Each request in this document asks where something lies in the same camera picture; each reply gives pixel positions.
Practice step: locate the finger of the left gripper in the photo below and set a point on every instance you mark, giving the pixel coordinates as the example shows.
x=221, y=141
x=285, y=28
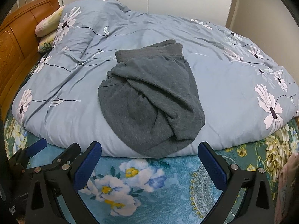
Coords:
x=36, y=148

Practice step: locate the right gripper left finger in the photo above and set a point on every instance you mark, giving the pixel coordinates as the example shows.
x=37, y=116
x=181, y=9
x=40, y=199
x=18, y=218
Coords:
x=65, y=176

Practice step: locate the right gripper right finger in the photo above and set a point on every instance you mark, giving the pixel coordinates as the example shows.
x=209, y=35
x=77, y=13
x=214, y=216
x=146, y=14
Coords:
x=256, y=205

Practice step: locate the grey sweatpants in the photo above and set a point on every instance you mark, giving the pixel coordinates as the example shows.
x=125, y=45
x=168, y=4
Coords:
x=150, y=100

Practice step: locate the pink folded garment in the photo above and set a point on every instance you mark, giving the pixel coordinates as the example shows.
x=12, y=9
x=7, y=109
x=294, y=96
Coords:
x=286, y=186

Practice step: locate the orange wooden headboard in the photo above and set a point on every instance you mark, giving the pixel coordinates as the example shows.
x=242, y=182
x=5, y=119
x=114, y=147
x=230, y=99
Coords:
x=19, y=47

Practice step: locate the lower yellow floral pillow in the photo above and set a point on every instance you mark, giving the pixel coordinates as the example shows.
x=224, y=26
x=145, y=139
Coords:
x=46, y=43

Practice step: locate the light blue floral duvet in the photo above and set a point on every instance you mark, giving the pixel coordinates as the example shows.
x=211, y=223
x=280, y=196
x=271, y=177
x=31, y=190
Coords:
x=244, y=94

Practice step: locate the beige door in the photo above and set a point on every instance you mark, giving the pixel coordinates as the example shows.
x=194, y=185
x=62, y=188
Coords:
x=270, y=25

